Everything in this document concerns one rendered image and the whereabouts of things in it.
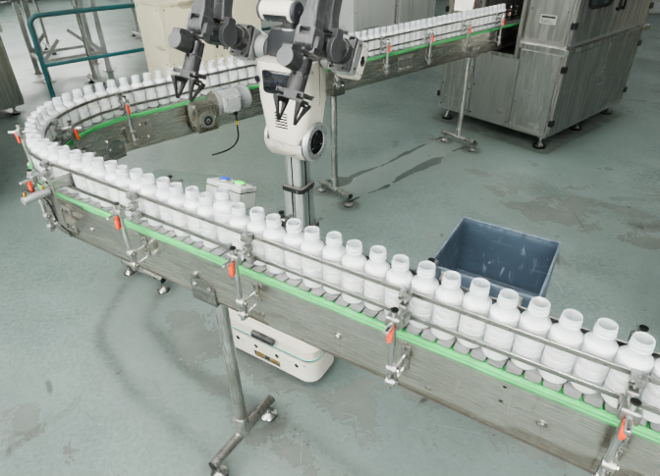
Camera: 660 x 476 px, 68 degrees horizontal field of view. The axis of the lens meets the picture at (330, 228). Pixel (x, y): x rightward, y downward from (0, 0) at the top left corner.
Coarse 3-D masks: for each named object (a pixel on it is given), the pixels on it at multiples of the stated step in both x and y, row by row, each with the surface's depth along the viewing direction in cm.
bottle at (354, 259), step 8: (352, 240) 115; (352, 248) 113; (360, 248) 113; (344, 256) 116; (352, 256) 114; (360, 256) 115; (344, 264) 115; (352, 264) 114; (360, 264) 114; (344, 272) 116; (360, 272) 115; (344, 280) 117; (352, 280) 116; (360, 280) 117; (344, 288) 119; (352, 288) 117; (360, 288) 118; (344, 296) 120
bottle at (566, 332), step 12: (564, 312) 94; (576, 312) 94; (564, 324) 93; (576, 324) 91; (552, 336) 95; (564, 336) 93; (576, 336) 93; (552, 348) 95; (576, 348) 94; (540, 360) 100; (552, 360) 96; (564, 360) 95; (540, 372) 100; (564, 372) 97
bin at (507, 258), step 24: (456, 240) 162; (480, 240) 165; (504, 240) 160; (528, 240) 156; (552, 240) 151; (456, 264) 173; (480, 264) 169; (504, 264) 164; (528, 264) 159; (552, 264) 141; (504, 288) 133; (528, 288) 164
